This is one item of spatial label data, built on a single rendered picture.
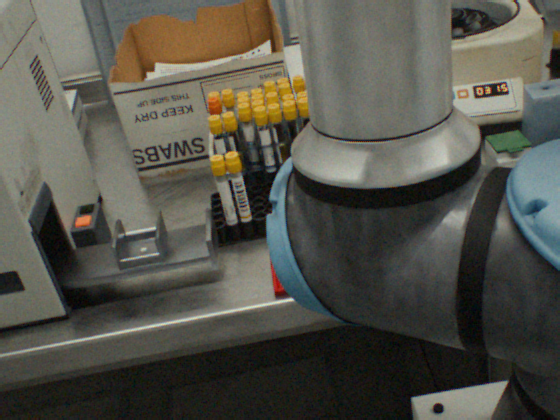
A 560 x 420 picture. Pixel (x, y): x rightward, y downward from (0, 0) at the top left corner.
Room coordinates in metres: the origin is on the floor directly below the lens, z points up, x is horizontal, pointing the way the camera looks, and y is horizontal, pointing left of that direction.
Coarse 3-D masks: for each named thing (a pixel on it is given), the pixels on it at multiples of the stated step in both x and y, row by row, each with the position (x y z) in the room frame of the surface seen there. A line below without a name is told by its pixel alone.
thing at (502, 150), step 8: (488, 136) 0.71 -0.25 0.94; (496, 136) 0.71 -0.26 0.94; (504, 136) 0.71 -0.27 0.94; (512, 136) 0.70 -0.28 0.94; (520, 136) 0.70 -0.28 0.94; (488, 144) 0.70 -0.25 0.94; (496, 144) 0.69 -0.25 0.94; (504, 144) 0.69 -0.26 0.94; (512, 144) 0.68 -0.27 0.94; (520, 144) 0.68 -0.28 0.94; (528, 144) 0.68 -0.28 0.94; (488, 152) 0.70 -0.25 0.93; (496, 152) 0.68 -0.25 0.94; (504, 152) 0.68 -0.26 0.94; (512, 152) 0.67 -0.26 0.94; (520, 152) 0.68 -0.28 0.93; (488, 160) 0.70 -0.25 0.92; (496, 160) 0.68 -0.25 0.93; (504, 160) 0.67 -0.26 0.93; (512, 160) 0.67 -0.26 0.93
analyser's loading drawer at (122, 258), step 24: (120, 240) 0.66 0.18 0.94; (144, 240) 0.68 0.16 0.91; (168, 240) 0.67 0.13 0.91; (192, 240) 0.66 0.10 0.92; (216, 240) 0.67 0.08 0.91; (72, 264) 0.66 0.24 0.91; (96, 264) 0.65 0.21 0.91; (120, 264) 0.63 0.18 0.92; (144, 264) 0.63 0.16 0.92; (168, 264) 0.63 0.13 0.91; (192, 264) 0.63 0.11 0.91; (216, 264) 0.63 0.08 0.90; (72, 288) 0.63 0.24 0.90
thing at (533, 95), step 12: (528, 84) 0.76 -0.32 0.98; (540, 84) 0.75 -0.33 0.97; (552, 84) 0.74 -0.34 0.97; (528, 96) 0.74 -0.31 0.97; (540, 96) 0.72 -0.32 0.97; (552, 96) 0.72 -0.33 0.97; (528, 108) 0.74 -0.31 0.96; (540, 108) 0.72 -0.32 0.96; (552, 108) 0.72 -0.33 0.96; (528, 120) 0.73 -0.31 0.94; (540, 120) 0.72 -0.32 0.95; (552, 120) 0.72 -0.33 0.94; (528, 132) 0.73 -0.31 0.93; (540, 132) 0.72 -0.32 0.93; (552, 132) 0.72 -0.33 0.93
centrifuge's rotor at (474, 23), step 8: (456, 8) 1.05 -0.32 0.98; (464, 8) 1.04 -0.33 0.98; (456, 16) 0.98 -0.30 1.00; (464, 16) 1.02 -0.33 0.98; (472, 16) 1.01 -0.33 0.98; (480, 16) 1.00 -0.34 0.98; (488, 16) 0.99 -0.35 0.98; (456, 24) 0.98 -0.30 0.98; (464, 24) 1.01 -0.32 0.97; (472, 24) 0.96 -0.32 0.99; (480, 24) 0.98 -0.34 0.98; (488, 24) 0.96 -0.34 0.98; (496, 24) 0.98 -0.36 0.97; (456, 32) 0.95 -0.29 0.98; (464, 32) 0.98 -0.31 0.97; (472, 32) 0.94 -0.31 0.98
